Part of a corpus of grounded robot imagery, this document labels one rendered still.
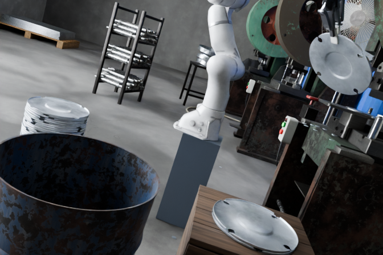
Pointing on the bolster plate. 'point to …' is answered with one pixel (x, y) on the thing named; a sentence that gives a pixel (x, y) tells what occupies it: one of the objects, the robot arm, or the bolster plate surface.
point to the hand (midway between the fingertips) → (335, 34)
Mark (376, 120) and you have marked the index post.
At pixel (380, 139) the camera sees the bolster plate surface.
